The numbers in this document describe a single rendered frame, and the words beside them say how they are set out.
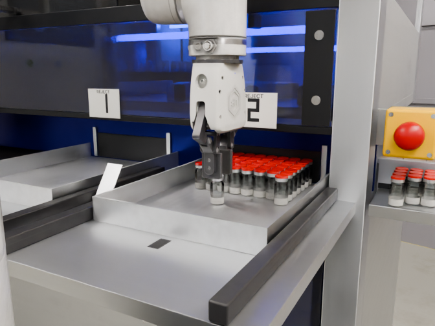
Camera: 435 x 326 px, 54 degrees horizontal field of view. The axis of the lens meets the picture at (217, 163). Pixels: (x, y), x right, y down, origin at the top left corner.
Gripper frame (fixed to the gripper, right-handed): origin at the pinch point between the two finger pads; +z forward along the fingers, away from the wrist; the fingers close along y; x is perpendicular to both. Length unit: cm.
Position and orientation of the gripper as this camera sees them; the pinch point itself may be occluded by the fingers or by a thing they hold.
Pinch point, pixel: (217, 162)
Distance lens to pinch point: 65.3
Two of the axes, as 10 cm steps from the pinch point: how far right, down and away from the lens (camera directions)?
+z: 0.0, 9.8, 2.1
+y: 4.7, -1.8, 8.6
